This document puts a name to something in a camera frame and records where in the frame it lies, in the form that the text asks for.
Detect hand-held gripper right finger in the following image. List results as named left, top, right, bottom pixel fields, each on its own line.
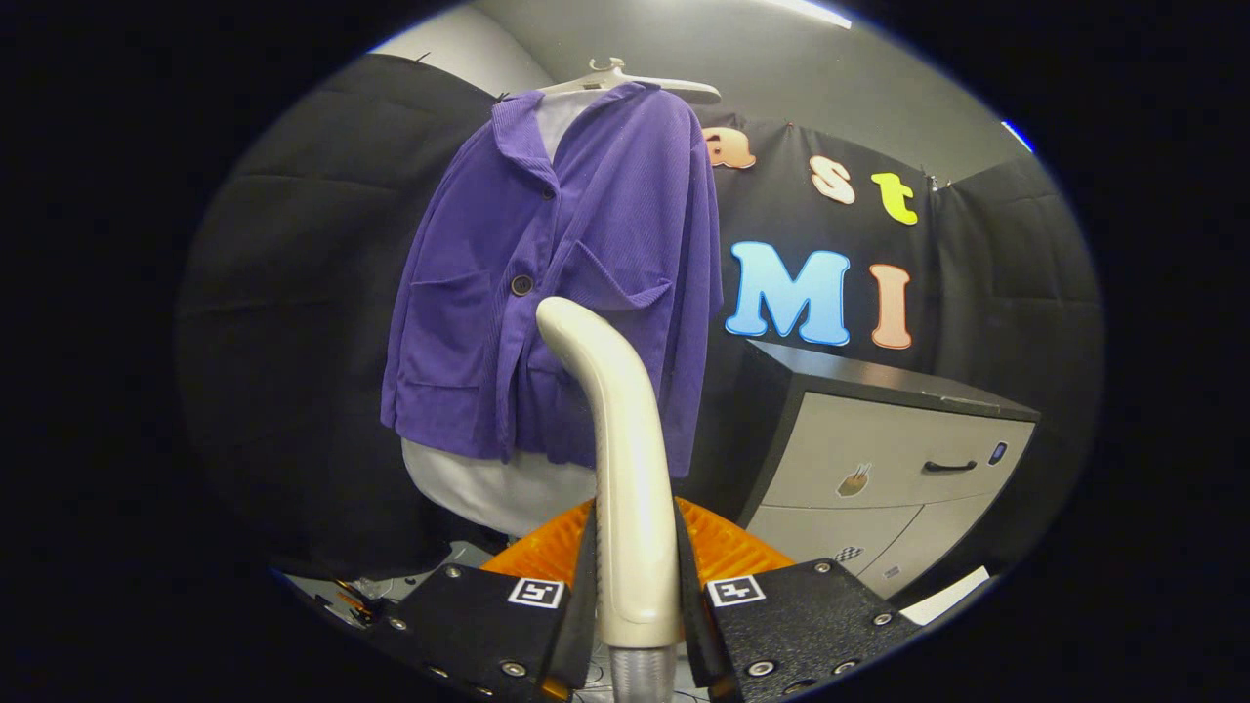
left=674, top=498, right=924, bottom=702

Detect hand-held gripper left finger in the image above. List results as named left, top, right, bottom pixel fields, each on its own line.
left=386, top=498, right=599, bottom=702

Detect white garment steamer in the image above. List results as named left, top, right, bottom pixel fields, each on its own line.
left=535, top=296, right=685, bottom=703

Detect purple corduroy jacket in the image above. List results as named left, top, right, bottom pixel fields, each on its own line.
left=381, top=82, right=724, bottom=479

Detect cream plastic clothes hanger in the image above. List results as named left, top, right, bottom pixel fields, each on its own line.
left=537, top=57, right=724, bottom=105

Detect white paper sheet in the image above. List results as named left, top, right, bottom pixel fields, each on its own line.
left=898, top=566, right=992, bottom=626

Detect grey cabinet with black top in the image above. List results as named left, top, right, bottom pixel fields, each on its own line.
left=737, top=340, right=1042, bottom=599

